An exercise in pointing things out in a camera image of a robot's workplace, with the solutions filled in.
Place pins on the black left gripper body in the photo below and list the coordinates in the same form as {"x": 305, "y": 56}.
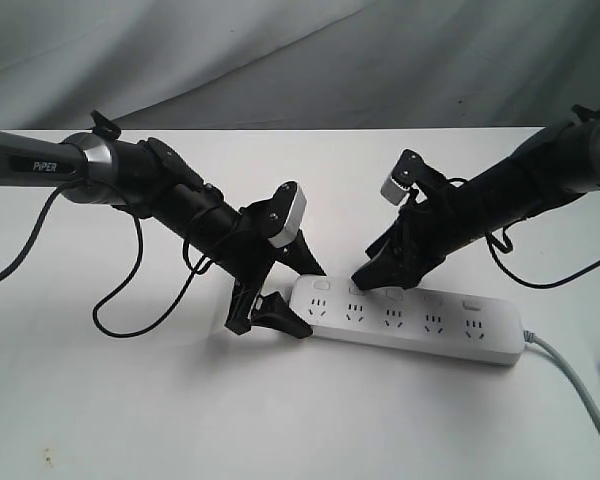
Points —
{"x": 247, "y": 255}

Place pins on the white five-outlet power strip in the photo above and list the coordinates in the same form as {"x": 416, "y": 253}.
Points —
{"x": 434, "y": 322}

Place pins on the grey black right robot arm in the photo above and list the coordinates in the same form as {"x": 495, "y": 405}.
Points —
{"x": 439, "y": 216}

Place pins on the grey wrinkled backdrop cloth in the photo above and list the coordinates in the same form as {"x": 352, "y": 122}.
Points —
{"x": 296, "y": 64}

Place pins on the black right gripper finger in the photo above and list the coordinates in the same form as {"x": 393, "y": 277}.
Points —
{"x": 384, "y": 268}
{"x": 384, "y": 245}

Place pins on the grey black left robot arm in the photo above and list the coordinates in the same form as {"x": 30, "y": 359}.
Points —
{"x": 149, "y": 179}

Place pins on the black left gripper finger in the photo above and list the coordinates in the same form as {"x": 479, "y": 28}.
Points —
{"x": 272, "y": 312}
{"x": 299, "y": 258}

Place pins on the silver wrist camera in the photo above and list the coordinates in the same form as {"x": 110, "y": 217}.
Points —
{"x": 401, "y": 177}
{"x": 283, "y": 214}

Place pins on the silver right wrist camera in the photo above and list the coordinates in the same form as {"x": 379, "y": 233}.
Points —
{"x": 401, "y": 177}

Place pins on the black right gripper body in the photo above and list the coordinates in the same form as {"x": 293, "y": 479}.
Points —
{"x": 410, "y": 243}

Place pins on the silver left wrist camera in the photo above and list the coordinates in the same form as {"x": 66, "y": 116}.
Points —
{"x": 283, "y": 214}

